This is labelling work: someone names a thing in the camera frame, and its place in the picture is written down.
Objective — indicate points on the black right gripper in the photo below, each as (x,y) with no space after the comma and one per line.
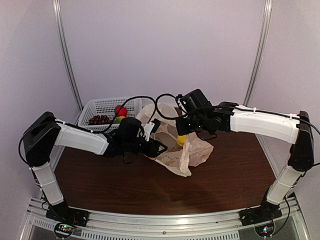
(182,129)

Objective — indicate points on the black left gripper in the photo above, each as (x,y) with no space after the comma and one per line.
(152,150)

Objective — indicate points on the yellow lemon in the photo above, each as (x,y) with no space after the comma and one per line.
(181,140)

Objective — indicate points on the banana print plastic bag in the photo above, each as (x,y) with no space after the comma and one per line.
(176,158)

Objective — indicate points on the green yellow mango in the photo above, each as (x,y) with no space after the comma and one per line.
(118,119)

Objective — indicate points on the red apple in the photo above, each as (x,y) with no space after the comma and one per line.
(120,111)

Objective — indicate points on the dark red grape bunch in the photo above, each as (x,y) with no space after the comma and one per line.
(99,120)

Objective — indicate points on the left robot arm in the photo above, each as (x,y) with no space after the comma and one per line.
(36,144)

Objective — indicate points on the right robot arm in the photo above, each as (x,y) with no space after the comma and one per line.
(294,129)

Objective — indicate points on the white perforated plastic basket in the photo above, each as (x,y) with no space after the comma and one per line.
(106,106)

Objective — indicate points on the left circuit board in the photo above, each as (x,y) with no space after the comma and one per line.
(63,230)

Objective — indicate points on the circuit board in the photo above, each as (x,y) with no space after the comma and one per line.
(63,230)
(265,230)

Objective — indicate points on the right circuit board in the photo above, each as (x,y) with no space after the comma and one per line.
(265,230)

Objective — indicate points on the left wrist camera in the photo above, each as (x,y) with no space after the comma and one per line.
(151,127)

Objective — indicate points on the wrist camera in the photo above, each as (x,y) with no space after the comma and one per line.
(151,127)
(180,101)

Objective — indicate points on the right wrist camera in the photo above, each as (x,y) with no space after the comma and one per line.
(180,101)

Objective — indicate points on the aluminium front rail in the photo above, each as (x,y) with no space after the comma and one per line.
(223,225)

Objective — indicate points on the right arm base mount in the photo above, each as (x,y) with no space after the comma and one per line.
(266,212)

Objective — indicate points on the right aluminium corner post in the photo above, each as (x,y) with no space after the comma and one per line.
(264,31)

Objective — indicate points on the aluminium corner post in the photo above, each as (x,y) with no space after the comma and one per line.
(264,31)
(65,53)

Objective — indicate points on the left aluminium corner post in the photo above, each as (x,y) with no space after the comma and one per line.
(65,53)

